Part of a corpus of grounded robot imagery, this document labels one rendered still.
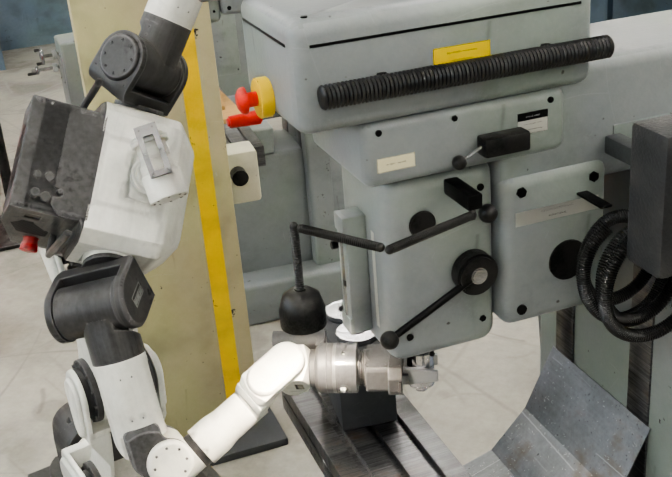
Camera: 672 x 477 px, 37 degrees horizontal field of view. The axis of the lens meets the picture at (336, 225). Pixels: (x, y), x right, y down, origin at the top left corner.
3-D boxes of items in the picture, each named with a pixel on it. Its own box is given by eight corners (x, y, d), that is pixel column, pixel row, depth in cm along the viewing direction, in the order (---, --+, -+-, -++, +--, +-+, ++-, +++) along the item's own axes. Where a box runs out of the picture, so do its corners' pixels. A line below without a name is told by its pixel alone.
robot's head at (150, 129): (145, 188, 167) (142, 181, 160) (128, 140, 168) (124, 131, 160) (181, 176, 168) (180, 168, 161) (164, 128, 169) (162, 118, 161)
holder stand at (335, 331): (342, 431, 211) (335, 349, 203) (320, 378, 231) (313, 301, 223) (397, 420, 213) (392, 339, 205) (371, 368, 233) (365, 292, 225)
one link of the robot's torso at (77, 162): (-24, 282, 186) (3, 241, 155) (15, 114, 196) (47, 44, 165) (132, 313, 197) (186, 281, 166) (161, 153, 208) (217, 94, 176)
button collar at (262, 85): (264, 123, 146) (260, 83, 143) (253, 112, 151) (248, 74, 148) (277, 121, 146) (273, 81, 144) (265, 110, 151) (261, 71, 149)
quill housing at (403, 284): (394, 369, 161) (383, 183, 148) (347, 314, 178) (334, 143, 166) (500, 341, 166) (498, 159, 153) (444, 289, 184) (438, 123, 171)
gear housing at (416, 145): (366, 192, 145) (361, 126, 141) (310, 144, 166) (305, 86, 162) (567, 149, 155) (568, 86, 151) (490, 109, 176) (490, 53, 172)
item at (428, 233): (389, 257, 138) (388, 248, 137) (382, 254, 139) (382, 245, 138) (479, 219, 147) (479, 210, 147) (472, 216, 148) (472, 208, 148)
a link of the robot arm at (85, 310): (68, 373, 166) (45, 294, 165) (93, 358, 175) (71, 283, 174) (131, 360, 163) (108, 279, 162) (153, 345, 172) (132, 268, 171)
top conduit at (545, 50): (326, 113, 134) (324, 88, 132) (316, 106, 137) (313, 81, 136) (615, 60, 147) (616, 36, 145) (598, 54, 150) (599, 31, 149)
